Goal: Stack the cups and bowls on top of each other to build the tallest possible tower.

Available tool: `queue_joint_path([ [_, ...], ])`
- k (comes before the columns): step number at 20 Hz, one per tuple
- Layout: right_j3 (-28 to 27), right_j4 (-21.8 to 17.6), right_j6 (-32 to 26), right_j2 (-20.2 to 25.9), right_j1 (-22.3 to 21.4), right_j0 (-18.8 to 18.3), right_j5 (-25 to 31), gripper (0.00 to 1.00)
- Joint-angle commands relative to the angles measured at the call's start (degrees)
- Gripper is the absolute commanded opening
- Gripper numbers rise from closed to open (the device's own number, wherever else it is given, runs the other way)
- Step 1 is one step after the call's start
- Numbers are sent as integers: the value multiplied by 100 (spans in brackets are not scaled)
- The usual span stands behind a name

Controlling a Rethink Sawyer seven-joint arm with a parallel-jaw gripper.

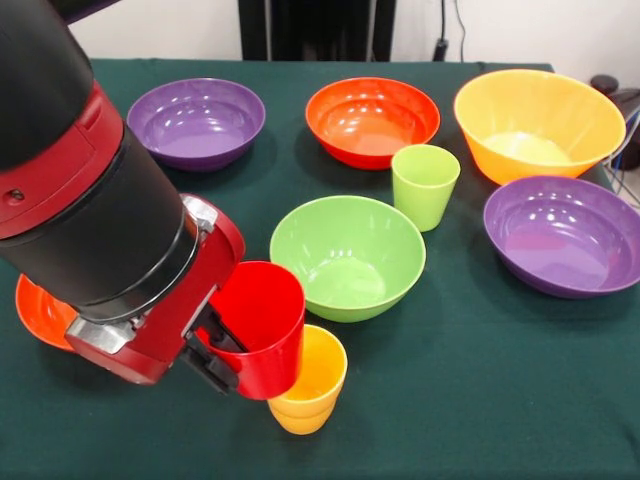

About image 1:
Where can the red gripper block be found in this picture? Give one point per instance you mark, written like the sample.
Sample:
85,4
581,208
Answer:
190,310

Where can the red plastic cup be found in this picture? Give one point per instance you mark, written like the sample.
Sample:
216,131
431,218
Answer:
265,320

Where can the yellow plastic cup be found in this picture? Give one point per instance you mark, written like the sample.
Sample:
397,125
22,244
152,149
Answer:
320,390

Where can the green plastic bowl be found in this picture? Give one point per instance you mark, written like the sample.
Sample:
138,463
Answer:
345,260

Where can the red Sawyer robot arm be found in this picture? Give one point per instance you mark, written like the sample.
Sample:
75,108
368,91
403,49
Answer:
75,200

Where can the orange-red plastic bowl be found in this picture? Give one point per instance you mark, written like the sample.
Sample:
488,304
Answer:
370,125
42,315

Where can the purple plastic bowl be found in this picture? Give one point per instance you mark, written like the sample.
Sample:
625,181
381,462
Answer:
195,135
565,245

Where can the dark green tablecloth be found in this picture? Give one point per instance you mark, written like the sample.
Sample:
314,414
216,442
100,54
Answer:
450,400

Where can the green plastic cup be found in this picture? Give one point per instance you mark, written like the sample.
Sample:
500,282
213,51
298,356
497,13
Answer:
425,190

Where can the large orange plastic bowl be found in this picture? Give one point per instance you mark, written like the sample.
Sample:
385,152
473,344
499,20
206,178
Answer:
530,115

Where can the black chair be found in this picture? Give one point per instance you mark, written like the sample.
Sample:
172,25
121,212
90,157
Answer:
625,100

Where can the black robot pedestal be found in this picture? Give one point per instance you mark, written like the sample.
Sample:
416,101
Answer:
310,30

